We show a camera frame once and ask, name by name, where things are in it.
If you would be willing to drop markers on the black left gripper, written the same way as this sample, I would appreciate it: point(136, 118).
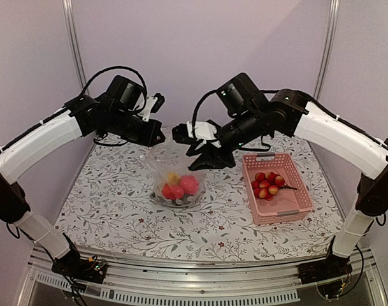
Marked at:
point(155, 127)

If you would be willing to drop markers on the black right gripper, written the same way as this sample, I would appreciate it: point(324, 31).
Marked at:
point(215, 159)

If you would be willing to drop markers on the red strawberry toy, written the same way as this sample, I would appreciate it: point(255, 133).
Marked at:
point(189, 184)

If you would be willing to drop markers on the yellow lemon toy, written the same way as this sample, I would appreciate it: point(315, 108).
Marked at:
point(173, 178)

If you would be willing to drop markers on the clear zip top bag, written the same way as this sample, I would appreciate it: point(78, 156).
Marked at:
point(171, 157)

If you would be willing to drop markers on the orange red mango toy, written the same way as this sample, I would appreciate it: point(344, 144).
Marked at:
point(172, 192)

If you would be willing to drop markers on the red yellow peach toy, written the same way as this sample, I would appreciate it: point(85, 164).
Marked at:
point(260, 176)

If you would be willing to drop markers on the red yellow apple toy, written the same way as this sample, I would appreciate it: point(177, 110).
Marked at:
point(270, 176)

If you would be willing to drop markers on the small red peach toy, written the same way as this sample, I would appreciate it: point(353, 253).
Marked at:
point(273, 190)

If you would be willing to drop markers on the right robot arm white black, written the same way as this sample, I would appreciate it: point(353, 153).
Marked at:
point(256, 113)

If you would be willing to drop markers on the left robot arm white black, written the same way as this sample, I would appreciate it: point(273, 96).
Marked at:
point(124, 109)

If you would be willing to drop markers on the floral patterned tablecloth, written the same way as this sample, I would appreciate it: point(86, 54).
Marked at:
point(109, 208)

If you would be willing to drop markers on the pink perforated plastic basket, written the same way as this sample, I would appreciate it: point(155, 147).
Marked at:
point(291, 203)

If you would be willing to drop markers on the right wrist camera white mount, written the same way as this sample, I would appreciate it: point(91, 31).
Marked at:
point(198, 134)

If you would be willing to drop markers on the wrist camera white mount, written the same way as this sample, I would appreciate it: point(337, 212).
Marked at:
point(198, 134)
point(152, 105)

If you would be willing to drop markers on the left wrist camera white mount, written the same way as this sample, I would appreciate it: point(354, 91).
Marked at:
point(152, 105)

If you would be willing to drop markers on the front aluminium rail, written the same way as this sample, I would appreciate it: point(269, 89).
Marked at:
point(139, 280)

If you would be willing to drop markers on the left aluminium frame post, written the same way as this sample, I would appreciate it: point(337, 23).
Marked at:
point(69, 18)

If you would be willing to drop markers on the aluminium frame post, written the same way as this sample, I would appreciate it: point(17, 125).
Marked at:
point(69, 18)
point(328, 46)

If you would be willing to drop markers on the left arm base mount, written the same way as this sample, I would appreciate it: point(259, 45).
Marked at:
point(73, 266)

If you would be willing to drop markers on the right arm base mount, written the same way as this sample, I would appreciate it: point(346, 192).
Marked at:
point(329, 274)

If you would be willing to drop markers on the right aluminium frame post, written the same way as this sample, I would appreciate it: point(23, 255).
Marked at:
point(328, 46)

